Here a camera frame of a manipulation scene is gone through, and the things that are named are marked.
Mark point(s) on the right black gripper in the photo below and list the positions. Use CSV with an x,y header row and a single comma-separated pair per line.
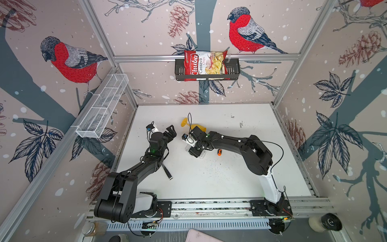
x,y
194,153

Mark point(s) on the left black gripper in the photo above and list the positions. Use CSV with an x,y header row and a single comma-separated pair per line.
x,y
172,133

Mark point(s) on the grey white remote control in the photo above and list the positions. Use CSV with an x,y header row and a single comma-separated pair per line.
x,y
202,155

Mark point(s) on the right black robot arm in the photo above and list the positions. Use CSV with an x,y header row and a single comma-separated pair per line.
x,y
259,161

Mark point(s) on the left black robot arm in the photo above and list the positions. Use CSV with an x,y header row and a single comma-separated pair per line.
x,y
119,199

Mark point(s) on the yellow plastic goblet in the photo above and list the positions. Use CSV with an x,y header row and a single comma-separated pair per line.
x,y
185,122

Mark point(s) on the red cassava chips bag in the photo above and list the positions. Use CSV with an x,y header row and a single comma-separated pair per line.
x,y
204,62

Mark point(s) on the pink flat object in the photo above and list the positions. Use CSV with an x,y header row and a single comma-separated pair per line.
x,y
197,236

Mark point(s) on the glass jar amber content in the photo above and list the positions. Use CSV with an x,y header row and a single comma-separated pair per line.
x,y
96,228

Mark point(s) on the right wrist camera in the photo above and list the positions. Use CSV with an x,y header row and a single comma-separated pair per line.
x,y
189,140

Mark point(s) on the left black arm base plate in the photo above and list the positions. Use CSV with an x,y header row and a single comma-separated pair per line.
x,y
162,209

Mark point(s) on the white wire mesh shelf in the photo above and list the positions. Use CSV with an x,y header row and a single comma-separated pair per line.
x,y
97,117

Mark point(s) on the black wall basket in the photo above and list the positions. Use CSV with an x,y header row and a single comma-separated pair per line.
x,y
227,70

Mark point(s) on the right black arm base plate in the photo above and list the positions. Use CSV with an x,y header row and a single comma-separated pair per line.
x,y
265,208

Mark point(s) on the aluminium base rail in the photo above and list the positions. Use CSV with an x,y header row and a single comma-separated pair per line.
x,y
221,214

